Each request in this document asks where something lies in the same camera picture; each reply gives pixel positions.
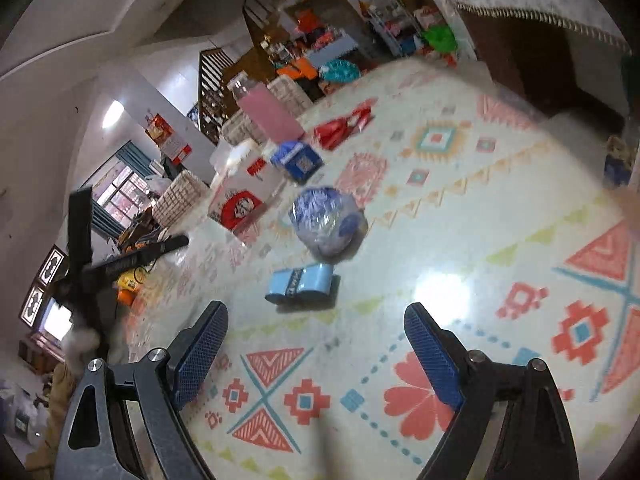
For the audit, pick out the chair with patterned cover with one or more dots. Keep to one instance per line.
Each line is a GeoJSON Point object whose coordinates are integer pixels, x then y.
{"type": "Point", "coordinates": [242, 130]}
{"type": "Point", "coordinates": [180, 197]}
{"type": "Point", "coordinates": [295, 95]}

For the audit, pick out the checkered cloth table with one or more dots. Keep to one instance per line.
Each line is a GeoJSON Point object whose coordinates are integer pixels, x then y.
{"type": "Point", "coordinates": [332, 50]}

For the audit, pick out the ceiling light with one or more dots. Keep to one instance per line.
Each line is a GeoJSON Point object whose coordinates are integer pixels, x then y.
{"type": "Point", "coordinates": [113, 115]}

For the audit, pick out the orange bag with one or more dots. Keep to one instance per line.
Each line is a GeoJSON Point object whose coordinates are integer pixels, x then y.
{"type": "Point", "coordinates": [300, 69]}

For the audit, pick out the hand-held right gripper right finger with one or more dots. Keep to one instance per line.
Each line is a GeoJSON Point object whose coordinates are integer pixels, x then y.
{"type": "Point", "coordinates": [432, 355]}

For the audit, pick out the pink bottle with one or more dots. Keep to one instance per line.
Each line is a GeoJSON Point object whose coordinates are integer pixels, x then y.
{"type": "Point", "coordinates": [270, 115]}

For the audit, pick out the red wall calendar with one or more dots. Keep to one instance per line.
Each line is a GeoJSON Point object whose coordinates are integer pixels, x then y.
{"type": "Point", "coordinates": [167, 137]}

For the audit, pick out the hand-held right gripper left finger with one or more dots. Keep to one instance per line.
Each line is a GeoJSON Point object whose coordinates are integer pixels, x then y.
{"type": "Point", "coordinates": [200, 355]}

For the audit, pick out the wooden staircase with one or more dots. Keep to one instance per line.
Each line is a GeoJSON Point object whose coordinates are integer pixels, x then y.
{"type": "Point", "coordinates": [210, 85]}

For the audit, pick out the blue plastic bag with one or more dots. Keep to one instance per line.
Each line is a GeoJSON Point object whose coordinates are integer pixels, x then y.
{"type": "Point", "coordinates": [325, 225]}

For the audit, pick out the teal curtain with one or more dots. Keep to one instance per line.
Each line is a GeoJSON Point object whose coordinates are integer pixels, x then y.
{"type": "Point", "coordinates": [132, 157]}

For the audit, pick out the white red box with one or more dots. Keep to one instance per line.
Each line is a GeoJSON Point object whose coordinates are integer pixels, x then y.
{"type": "Point", "coordinates": [240, 200]}

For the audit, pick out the white tissue box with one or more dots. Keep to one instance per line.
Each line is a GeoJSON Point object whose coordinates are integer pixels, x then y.
{"type": "Point", "coordinates": [230, 160]}

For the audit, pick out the green bag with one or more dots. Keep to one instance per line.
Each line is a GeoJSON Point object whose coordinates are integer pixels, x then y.
{"type": "Point", "coordinates": [440, 39]}

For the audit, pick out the patterned tablecloth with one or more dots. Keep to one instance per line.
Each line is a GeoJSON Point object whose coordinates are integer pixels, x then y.
{"type": "Point", "coordinates": [450, 240]}

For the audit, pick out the white rack shelf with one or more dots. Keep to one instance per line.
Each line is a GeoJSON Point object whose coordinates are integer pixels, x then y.
{"type": "Point", "coordinates": [395, 30]}

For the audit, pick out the orange yellow object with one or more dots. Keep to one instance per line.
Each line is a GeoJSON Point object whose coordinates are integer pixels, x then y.
{"type": "Point", "coordinates": [129, 285]}

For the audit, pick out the red wrapper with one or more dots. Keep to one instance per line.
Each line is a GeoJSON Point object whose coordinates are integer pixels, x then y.
{"type": "Point", "coordinates": [335, 130]}

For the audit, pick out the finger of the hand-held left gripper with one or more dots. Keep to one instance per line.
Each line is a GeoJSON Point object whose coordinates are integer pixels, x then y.
{"type": "Point", "coordinates": [80, 230]}
{"type": "Point", "coordinates": [145, 255]}

